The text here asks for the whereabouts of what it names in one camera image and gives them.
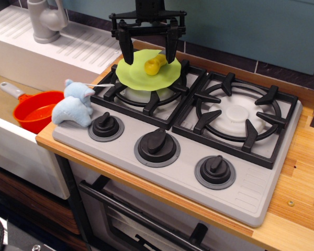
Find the black right burner grate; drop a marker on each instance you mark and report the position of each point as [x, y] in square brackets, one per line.
[245, 120]

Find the black left burner grate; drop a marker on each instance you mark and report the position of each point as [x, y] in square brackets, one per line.
[158, 107]

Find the black left stove knob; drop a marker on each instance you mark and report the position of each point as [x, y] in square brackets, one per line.
[106, 128]

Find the toy oven door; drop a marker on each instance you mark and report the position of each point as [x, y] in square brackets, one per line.
[192, 243]

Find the black burner grate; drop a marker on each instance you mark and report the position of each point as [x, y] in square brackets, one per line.
[158, 107]
[245, 120]

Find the teal box on wall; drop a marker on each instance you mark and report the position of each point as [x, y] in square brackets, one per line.
[275, 32]

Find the black middle stove knob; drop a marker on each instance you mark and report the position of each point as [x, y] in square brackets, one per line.
[157, 149]

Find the light blue plush animal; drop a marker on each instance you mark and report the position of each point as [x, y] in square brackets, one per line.
[76, 105]

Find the green plastic plate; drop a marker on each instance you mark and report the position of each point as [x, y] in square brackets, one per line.
[135, 77]

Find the black right stove knob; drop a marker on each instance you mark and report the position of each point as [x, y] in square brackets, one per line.
[215, 172]

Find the white toy sink unit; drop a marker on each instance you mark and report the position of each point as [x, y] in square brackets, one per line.
[81, 53]

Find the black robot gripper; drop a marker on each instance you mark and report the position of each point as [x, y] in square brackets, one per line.
[149, 18]

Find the black stove knob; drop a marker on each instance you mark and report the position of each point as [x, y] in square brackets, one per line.
[157, 149]
[106, 128]
[215, 172]

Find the grey toy faucet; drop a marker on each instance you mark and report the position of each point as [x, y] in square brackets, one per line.
[46, 22]

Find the yellow handled toy knife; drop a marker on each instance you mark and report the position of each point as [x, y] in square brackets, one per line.
[153, 65]

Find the grey toy stove top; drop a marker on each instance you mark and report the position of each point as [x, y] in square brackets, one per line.
[246, 200]

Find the orange pot grey handle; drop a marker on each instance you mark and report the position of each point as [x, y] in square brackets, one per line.
[33, 112]

